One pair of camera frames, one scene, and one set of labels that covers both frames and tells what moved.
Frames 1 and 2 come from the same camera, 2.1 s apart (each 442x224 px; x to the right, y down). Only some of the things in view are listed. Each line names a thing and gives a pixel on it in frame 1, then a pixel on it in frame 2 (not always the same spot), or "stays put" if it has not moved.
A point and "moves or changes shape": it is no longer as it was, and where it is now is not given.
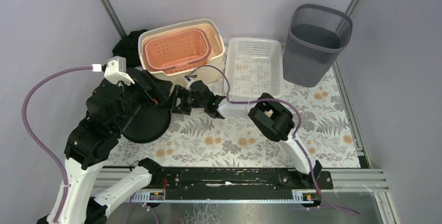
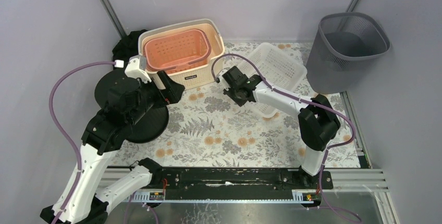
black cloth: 127,47 stays put
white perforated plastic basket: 254,67 moves or changes shape
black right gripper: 180,92 → 228,91
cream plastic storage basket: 192,50 stays put
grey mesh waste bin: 317,36 → 342,39
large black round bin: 151,123 stays put
